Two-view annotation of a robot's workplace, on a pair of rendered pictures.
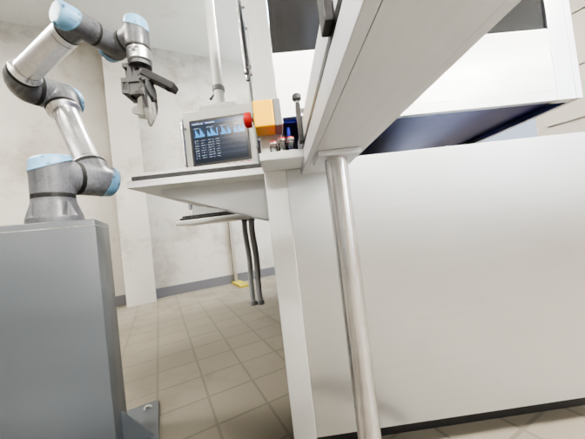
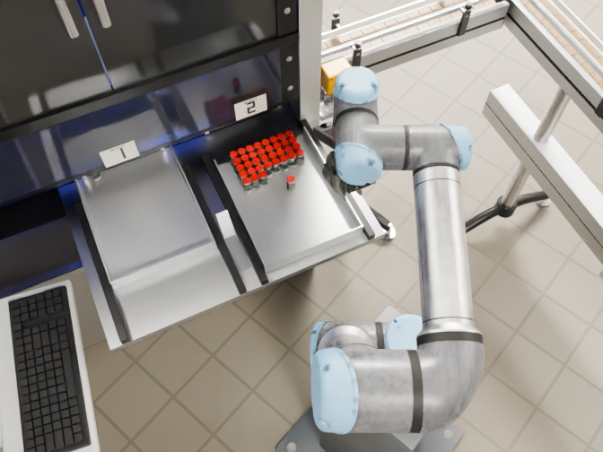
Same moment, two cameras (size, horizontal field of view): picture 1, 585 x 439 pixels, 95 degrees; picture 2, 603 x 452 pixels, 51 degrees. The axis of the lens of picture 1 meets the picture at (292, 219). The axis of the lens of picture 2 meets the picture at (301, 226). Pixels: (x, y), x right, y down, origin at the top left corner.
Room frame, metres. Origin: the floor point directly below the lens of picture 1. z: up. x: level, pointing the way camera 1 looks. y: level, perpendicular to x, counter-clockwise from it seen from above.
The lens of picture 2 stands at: (1.25, 1.09, 2.23)
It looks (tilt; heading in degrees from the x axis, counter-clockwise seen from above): 60 degrees down; 248
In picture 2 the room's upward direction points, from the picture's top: 1 degrees counter-clockwise
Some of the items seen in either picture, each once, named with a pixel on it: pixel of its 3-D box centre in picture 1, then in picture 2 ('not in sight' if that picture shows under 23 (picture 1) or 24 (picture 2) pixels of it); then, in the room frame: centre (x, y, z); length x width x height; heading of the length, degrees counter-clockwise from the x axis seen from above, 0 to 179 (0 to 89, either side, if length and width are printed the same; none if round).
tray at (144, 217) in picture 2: not in sight; (143, 210); (1.31, 0.18, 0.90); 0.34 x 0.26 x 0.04; 92
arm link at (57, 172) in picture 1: (54, 175); (406, 349); (0.89, 0.77, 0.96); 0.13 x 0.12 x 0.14; 157
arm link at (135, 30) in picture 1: (136, 36); (355, 102); (0.89, 0.45, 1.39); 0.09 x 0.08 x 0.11; 67
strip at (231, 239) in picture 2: not in sight; (232, 240); (1.13, 0.36, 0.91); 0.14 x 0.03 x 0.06; 92
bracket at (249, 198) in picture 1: (217, 205); not in sight; (0.88, 0.24, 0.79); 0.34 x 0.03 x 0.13; 92
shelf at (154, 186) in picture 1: (231, 192); (218, 212); (1.13, 0.24, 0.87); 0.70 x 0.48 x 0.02; 2
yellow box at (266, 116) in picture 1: (266, 118); (335, 74); (0.72, 0.04, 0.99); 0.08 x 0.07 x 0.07; 92
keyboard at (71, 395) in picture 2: (216, 214); (46, 369); (1.63, 0.46, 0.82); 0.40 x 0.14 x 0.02; 86
